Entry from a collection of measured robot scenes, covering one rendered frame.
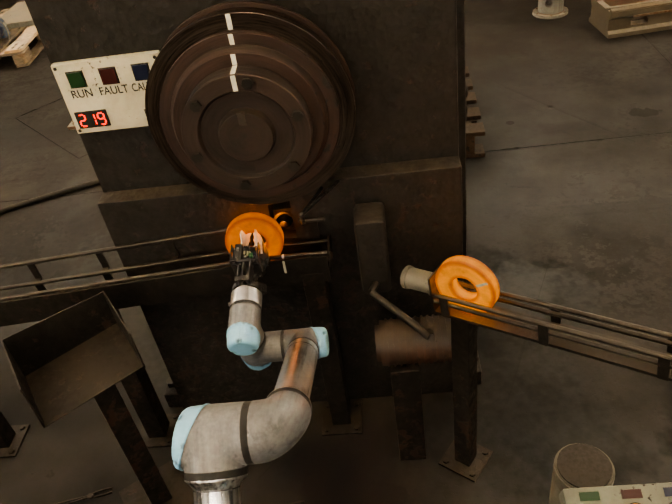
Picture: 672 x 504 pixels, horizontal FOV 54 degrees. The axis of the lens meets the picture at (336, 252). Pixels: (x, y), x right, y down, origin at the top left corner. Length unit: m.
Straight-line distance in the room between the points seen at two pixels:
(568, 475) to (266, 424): 0.64
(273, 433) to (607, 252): 1.92
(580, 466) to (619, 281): 1.33
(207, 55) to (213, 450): 0.79
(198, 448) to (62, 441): 1.30
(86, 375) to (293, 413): 0.68
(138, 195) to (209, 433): 0.80
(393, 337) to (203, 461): 0.67
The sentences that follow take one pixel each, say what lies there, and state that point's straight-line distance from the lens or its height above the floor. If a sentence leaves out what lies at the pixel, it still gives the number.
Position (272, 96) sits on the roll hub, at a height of 1.20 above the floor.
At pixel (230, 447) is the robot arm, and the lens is 1.25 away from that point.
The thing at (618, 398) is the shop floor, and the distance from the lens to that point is 2.33.
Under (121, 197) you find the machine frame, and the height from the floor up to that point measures 0.87.
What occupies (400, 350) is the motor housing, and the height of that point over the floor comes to 0.50.
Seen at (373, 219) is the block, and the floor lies 0.80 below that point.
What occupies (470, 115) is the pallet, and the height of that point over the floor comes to 0.14.
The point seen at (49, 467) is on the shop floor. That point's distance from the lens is 2.47.
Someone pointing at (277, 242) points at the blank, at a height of 0.74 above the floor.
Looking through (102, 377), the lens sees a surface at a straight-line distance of 1.75.
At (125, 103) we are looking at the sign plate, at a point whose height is 1.13.
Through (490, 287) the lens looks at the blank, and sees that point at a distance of 1.55.
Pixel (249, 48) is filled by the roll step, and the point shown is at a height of 1.28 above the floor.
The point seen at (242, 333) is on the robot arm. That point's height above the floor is 0.73.
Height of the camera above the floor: 1.77
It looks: 38 degrees down
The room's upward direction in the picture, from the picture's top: 9 degrees counter-clockwise
